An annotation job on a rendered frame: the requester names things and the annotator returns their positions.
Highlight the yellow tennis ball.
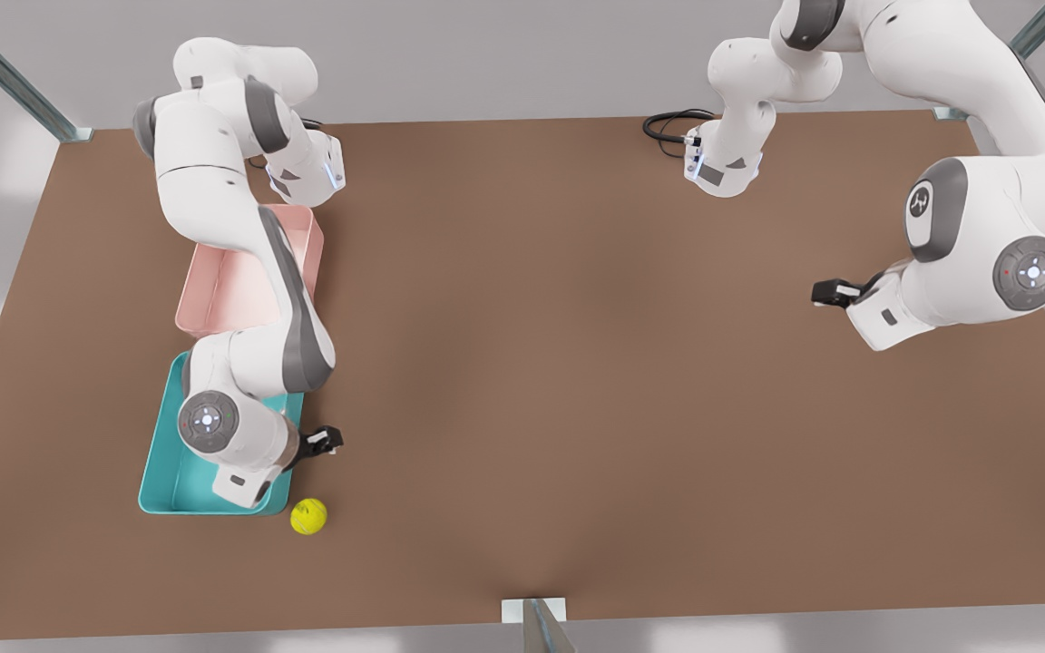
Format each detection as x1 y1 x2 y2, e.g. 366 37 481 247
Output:
290 498 328 536

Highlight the teal rectangular tray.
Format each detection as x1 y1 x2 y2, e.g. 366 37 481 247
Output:
138 352 306 517

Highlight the pink rectangular tray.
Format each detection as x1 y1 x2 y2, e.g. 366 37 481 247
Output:
175 203 325 337

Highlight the black cable loop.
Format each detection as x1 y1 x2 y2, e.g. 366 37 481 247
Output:
642 109 717 161

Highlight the silver frame post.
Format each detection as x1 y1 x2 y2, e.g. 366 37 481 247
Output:
501 598 578 653
0 0 93 144
933 0 1045 122

